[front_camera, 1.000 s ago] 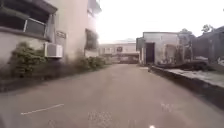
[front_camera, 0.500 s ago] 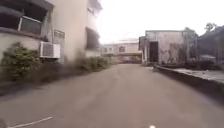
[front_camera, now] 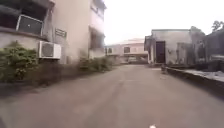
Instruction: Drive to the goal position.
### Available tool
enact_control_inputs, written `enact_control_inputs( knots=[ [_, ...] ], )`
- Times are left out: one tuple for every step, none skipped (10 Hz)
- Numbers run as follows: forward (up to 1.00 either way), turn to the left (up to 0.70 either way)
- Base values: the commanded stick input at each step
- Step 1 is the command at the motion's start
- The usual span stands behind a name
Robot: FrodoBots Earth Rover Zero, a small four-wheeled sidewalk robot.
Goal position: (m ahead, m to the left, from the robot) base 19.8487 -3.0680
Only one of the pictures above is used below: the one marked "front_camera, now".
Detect tree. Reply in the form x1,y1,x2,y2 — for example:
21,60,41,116
211,20,224,33

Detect low concrete wall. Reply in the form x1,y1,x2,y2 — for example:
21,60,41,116
161,64,224,93

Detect grey building with dark door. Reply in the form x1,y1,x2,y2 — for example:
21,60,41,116
143,28,206,65

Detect tall beige building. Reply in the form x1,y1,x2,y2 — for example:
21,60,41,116
0,0,108,66

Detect green bush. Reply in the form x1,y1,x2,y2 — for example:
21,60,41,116
0,40,40,84

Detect pale low building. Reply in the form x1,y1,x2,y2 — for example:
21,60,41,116
104,37,150,65

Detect white air conditioner unit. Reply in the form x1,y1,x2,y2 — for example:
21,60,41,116
37,40,63,61

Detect row of low bushes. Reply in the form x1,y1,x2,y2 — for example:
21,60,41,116
77,55,115,73

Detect grey paved road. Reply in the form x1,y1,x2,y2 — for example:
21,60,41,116
0,63,224,128

